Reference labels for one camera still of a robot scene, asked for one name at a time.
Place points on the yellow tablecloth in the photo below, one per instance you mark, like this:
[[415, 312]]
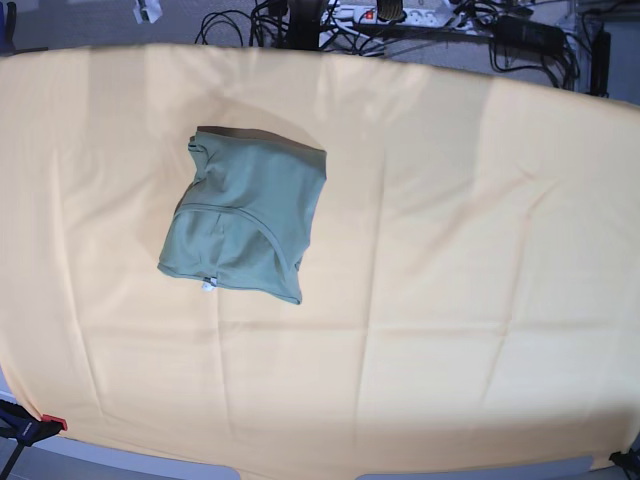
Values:
[[470, 295]]

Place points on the green T-shirt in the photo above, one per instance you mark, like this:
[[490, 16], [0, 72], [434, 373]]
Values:
[[245, 221]]

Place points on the white power strip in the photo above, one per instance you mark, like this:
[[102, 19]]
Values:
[[426, 15]]

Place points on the black clamp right corner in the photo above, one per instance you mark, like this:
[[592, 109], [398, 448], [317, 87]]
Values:
[[628, 461]]

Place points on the blue clamp with red tip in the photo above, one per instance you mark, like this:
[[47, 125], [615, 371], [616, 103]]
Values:
[[19, 425]]

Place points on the black power adapter box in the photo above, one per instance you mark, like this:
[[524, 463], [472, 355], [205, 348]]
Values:
[[530, 36]]

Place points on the black column base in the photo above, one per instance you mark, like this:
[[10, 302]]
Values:
[[304, 24]]

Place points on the black table leg post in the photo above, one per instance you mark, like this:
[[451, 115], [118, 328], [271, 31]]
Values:
[[600, 62]]

